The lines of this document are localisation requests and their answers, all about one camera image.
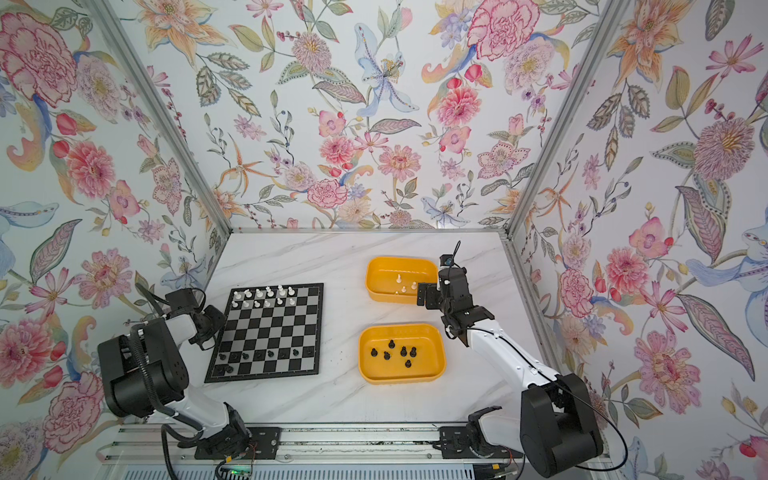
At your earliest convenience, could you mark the aluminium corner post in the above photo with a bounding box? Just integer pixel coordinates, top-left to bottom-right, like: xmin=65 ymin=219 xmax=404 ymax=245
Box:
xmin=84 ymin=0 xmax=232 ymax=241
xmin=506 ymin=0 xmax=627 ymax=241

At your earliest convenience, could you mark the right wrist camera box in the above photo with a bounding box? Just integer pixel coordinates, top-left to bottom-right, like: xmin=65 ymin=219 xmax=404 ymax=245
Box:
xmin=440 ymin=253 xmax=455 ymax=268

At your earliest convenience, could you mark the yellow tray with black pieces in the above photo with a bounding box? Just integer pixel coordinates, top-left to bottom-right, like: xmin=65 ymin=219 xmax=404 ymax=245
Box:
xmin=358 ymin=323 xmax=446 ymax=384

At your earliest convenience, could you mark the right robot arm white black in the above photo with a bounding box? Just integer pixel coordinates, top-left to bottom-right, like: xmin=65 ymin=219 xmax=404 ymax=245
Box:
xmin=417 ymin=266 xmax=604 ymax=478

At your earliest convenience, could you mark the yellow tray with white pieces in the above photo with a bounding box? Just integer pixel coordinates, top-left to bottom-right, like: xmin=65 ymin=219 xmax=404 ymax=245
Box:
xmin=366 ymin=256 xmax=438 ymax=305

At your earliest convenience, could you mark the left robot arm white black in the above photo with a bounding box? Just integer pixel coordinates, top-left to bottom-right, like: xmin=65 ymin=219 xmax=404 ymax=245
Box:
xmin=97 ymin=284 xmax=252 ymax=459

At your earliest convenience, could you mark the aluminium front mounting rail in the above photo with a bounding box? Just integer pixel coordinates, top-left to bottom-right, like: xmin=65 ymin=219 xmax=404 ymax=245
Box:
xmin=96 ymin=422 xmax=539 ymax=479

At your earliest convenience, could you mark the aluminium corner post left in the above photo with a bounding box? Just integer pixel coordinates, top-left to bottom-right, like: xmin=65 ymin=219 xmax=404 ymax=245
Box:
xmin=84 ymin=0 xmax=232 ymax=241

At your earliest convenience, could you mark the aluminium corner post right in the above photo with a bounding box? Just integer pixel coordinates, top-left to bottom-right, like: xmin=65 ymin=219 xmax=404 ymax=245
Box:
xmin=506 ymin=0 xmax=627 ymax=241

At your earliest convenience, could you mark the black and silver chessboard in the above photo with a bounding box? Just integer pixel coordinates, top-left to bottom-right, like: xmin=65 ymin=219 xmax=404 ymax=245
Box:
xmin=205 ymin=283 xmax=324 ymax=383

